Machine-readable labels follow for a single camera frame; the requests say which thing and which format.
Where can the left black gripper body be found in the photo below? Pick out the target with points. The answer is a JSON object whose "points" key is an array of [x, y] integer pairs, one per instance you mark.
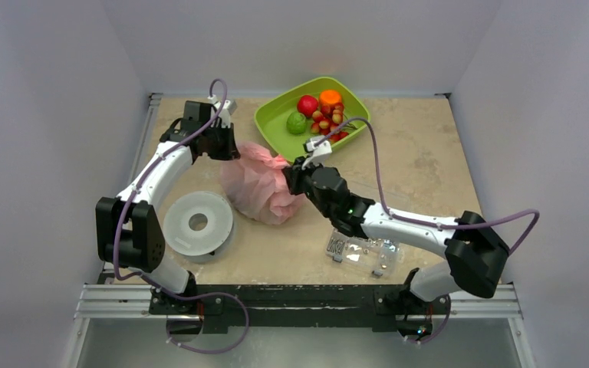
{"points": [[218, 142]]}

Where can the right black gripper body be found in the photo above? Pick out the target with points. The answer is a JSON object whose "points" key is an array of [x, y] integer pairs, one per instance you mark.
{"points": [[298, 178]]}

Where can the pink plastic bag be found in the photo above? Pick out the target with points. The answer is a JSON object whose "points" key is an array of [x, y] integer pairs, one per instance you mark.
{"points": [[256, 186]]}

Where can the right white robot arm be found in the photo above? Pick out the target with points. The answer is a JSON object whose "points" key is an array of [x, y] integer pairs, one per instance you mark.
{"points": [[474, 255]]}

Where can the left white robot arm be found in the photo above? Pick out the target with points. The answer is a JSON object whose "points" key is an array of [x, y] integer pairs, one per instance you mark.
{"points": [[129, 233]]}

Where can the fake lychee bunch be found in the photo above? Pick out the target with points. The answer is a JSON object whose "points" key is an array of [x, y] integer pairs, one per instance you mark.
{"points": [[327, 119]]}

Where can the green fake custard apple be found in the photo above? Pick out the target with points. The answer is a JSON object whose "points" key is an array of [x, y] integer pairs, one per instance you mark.
{"points": [[296, 123]]}

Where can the red fake apple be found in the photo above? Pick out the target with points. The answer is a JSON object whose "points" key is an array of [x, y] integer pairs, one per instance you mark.
{"points": [[307, 105]]}

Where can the orange fake tangerine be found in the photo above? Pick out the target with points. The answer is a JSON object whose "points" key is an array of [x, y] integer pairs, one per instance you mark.
{"points": [[330, 97]]}

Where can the green plastic tray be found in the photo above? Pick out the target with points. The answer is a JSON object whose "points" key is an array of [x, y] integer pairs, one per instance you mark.
{"points": [[270, 119]]}

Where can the clear plastic screw box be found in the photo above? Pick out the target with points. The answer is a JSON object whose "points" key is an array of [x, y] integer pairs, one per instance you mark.
{"points": [[378, 257]]}

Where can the white filament spool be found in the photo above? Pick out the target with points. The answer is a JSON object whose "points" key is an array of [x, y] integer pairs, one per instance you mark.
{"points": [[200, 226]]}

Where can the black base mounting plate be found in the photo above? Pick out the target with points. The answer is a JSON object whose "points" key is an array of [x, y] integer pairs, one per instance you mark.
{"points": [[379, 307]]}

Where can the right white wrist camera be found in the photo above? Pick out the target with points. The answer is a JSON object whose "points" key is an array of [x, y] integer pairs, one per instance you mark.
{"points": [[318, 149]]}

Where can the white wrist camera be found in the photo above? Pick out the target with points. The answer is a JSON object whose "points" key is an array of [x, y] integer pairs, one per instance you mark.
{"points": [[318, 149], [224, 109]]}

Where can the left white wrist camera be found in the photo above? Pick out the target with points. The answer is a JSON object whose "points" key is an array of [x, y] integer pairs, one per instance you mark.
{"points": [[224, 109]]}

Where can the aluminium frame rail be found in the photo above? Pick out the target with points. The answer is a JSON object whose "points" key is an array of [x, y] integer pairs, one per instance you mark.
{"points": [[120, 301]]}

